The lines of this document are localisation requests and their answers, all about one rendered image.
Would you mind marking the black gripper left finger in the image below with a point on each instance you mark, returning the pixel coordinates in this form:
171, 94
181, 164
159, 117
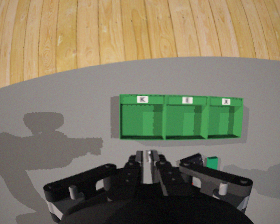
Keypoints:
65, 193

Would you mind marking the green compartment tray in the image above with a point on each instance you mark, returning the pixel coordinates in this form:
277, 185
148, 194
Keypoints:
179, 117

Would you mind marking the green and white eraser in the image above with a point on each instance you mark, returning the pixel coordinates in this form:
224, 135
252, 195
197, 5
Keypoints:
212, 162

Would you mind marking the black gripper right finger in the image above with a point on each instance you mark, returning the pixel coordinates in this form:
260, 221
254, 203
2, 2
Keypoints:
224, 186

